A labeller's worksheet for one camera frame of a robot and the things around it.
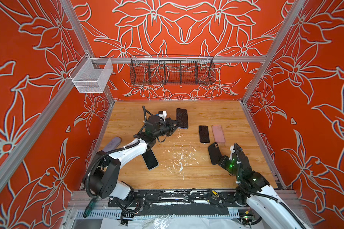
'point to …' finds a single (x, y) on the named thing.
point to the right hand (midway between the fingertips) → (214, 156)
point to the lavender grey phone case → (112, 144)
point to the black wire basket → (172, 70)
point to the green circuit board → (246, 219)
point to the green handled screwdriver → (90, 207)
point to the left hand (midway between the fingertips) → (182, 121)
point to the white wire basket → (87, 79)
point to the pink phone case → (218, 133)
